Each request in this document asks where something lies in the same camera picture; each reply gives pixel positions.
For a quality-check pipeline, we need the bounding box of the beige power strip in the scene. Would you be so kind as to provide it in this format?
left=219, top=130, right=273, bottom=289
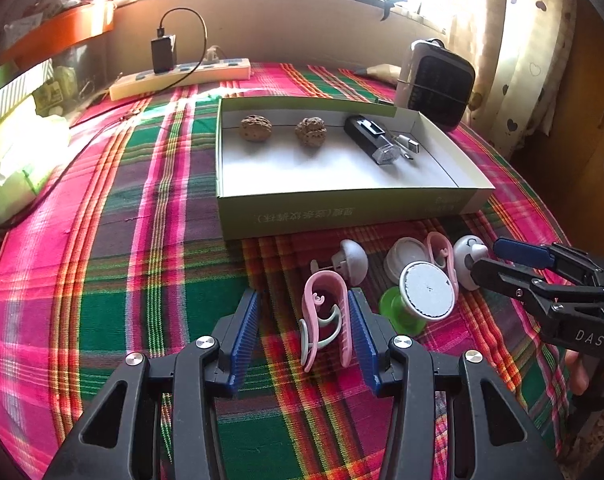
left=109, top=57, right=253, bottom=101

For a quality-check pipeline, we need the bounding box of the brown cone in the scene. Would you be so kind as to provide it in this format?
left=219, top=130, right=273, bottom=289
left=354, top=62, right=403, bottom=85

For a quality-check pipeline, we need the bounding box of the heart-print curtain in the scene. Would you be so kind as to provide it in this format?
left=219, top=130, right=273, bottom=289
left=447, top=0, right=580, bottom=156

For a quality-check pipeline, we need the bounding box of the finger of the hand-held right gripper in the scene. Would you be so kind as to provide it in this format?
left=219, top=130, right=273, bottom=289
left=493, top=237, right=598, bottom=286
left=470, top=257, right=604, bottom=321

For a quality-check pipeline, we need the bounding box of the brown walnut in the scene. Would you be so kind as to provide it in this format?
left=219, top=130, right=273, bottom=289
left=295, top=116, right=327, bottom=148
left=239, top=114, right=273, bottom=143

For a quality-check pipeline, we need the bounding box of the green spool with white top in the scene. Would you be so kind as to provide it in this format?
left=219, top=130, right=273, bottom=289
left=379, top=260, right=458, bottom=336

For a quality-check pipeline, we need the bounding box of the white round panda gadget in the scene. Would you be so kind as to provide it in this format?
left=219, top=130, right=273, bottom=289
left=453, top=235, right=489, bottom=291

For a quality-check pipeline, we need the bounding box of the green tissue pack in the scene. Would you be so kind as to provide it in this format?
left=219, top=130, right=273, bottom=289
left=0, top=115, right=72, bottom=221

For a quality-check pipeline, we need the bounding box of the thin black cable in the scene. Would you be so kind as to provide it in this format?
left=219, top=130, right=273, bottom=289
left=0, top=110, right=132, bottom=233

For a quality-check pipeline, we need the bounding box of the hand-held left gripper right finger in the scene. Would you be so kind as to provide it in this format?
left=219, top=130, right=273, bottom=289
left=347, top=287, right=565, bottom=480

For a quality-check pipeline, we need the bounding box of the pink plastic clip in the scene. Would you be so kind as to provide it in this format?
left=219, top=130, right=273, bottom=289
left=424, top=231, right=460, bottom=293
left=300, top=270, right=355, bottom=373

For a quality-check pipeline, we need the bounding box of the green cardboard box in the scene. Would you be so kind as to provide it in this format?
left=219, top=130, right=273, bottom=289
left=216, top=96, right=496, bottom=240

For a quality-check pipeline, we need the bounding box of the black clear-capped gadget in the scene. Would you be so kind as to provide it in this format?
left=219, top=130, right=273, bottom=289
left=344, top=115, right=400, bottom=168

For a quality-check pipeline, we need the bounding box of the plaid tablecloth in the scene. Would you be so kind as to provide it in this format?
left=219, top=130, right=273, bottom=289
left=0, top=62, right=575, bottom=480

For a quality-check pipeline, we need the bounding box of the black charger cable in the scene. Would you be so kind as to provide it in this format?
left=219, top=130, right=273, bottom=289
left=154, top=7, right=207, bottom=81

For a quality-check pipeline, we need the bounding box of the green and white box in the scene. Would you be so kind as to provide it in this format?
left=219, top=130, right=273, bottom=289
left=0, top=57, right=55, bottom=133

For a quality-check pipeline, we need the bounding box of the black charger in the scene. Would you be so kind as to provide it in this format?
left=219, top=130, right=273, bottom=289
left=150, top=35, right=177, bottom=73

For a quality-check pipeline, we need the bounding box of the grey mushroom-shaped knob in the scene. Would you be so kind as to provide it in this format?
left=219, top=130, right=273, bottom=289
left=310, top=239, right=369, bottom=286

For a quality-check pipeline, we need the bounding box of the small grey heater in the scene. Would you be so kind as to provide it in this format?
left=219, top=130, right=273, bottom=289
left=394, top=38, right=477, bottom=132

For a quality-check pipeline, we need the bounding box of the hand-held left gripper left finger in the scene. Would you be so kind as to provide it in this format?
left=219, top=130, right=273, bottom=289
left=42, top=288, right=261, bottom=480

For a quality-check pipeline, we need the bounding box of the black window clip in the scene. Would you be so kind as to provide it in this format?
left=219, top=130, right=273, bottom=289
left=379, top=0, right=407, bottom=22

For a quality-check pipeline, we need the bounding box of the person's right hand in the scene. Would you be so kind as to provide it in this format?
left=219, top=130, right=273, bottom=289
left=564, top=350, right=590, bottom=396

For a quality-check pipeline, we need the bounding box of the silver cable plug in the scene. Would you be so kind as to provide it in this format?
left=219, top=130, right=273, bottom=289
left=392, top=132, right=423, bottom=163

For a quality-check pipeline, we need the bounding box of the white round cap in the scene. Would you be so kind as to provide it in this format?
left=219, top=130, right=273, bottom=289
left=384, top=236, right=427, bottom=283

